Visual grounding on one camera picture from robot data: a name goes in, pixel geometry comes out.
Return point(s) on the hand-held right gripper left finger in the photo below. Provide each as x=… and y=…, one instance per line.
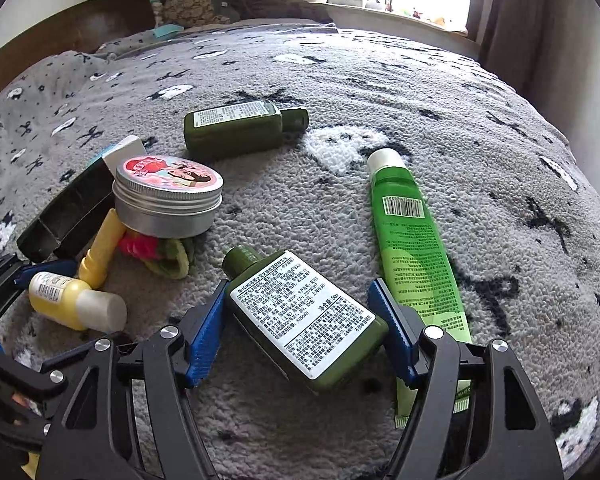
x=207, y=340

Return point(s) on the grey bow-print pillow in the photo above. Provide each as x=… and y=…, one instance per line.
x=35, y=90

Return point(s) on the yellow nozzle bottle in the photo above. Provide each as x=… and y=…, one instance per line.
x=100, y=250

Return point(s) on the dark green bottle white label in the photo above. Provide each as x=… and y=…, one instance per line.
x=305, y=320
x=235, y=137

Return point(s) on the row of windowsill trinkets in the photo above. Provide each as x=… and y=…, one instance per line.
x=405, y=10

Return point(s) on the teal packet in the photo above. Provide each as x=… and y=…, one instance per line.
x=162, y=32

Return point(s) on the brown patterned pillow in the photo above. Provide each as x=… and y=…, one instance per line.
x=195, y=5

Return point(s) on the round tin pink lid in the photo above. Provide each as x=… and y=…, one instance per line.
x=165, y=210

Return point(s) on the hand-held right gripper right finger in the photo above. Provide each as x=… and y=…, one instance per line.
x=392, y=325

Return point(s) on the white and teal box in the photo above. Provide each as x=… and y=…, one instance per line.
x=125, y=155

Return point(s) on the light green squeeze tube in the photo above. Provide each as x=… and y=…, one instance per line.
x=410, y=250

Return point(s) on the small yellow bottle white cap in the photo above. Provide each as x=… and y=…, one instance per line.
x=65, y=300

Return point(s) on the dark wooden headboard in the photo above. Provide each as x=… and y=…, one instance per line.
x=55, y=30

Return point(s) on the black cardboard box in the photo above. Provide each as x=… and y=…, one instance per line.
x=65, y=215

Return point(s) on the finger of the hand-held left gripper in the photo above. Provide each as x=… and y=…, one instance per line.
x=30, y=372
x=27, y=271

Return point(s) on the colourful fluffy scrunchie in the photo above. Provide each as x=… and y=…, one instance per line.
x=165, y=260

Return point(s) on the grey printed blanket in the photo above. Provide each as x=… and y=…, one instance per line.
x=380, y=110

